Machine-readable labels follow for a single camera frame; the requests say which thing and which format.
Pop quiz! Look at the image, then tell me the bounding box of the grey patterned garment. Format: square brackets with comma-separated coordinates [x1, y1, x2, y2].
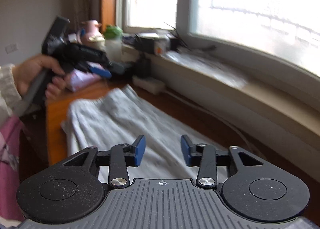
[61, 85, 223, 180]

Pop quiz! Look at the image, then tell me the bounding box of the left forearm white sleeve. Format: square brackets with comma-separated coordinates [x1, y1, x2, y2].
[0, 64, 22, 126]

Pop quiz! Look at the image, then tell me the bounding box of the person's left hand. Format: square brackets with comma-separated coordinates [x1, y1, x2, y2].
[11, 53, 73, 101]

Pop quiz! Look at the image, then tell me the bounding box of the pink kettle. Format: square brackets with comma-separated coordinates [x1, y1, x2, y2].
[77, 20, 105, 46]

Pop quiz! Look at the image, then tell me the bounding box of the green lidded container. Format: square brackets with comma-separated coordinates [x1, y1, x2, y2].
[103, 25, 123, 63]

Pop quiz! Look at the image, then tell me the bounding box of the pink floral cloth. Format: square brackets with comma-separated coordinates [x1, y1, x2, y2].
[1, 116, 24, 221]

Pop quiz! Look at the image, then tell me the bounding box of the black box on sill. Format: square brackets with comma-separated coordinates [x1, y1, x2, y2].
[133, 33, 159, 54]

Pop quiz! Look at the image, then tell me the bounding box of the white power strip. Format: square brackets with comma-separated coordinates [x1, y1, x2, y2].
[132, 76, 166, 95]

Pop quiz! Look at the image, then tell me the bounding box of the silver lidded jar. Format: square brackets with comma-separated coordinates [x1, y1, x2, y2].
[154, 34, 170, 55]

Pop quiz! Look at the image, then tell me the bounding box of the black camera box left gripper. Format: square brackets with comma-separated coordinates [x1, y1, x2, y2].
[41, 16, 70, 55]

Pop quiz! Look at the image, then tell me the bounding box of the white window frame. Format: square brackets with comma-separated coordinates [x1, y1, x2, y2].
[116, 0, 319, 109]

